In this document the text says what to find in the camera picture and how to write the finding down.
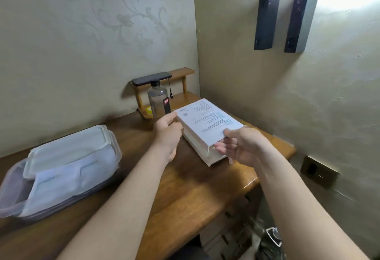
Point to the person's right hand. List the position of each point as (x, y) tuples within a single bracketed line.
[(246, 147)]

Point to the person's left hand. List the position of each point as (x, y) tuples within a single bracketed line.
[(169, 138)]

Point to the white box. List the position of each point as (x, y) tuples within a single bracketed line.
[(205, 153), (205, 120)]

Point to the white container lid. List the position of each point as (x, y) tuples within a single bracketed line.
[(65, 147)]

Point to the clear plastic container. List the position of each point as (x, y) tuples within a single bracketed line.
[(12, 191)]

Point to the person's right forearm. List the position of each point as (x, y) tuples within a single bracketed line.
[(302, 209)]

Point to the person's left forearm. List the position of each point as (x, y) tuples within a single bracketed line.
[(118, 206)]

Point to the yellow tape roll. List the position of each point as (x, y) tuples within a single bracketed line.
[(149, 110)]

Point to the clear bottle with black cap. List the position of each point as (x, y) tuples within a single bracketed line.
[(157, 99)]

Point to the black smartphone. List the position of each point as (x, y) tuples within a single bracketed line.
[(151, 78)]

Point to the small wooden desk shelf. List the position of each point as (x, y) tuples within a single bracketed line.
[(178, 73)]

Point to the black plastic bag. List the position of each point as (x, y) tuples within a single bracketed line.
[(270, 248)]

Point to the brass wall socket plate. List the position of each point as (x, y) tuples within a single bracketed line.
[(319, 172)]

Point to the dark rectangular wall box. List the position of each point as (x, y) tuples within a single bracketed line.
[(300, 16), (265, 19)]

